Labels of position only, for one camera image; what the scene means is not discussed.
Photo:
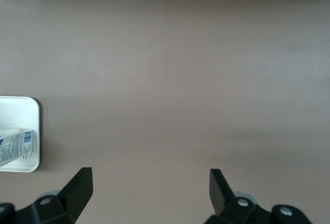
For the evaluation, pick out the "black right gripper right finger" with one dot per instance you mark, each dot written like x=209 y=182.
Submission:
x=219 y=193

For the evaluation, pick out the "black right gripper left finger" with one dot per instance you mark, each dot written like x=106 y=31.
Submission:
x=77 y=190

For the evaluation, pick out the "blue white milk carton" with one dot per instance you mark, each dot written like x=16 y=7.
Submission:
x=13 y=144

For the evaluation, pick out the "cream tray with bunny drawing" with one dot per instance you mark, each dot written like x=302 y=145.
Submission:
x=18 y=113

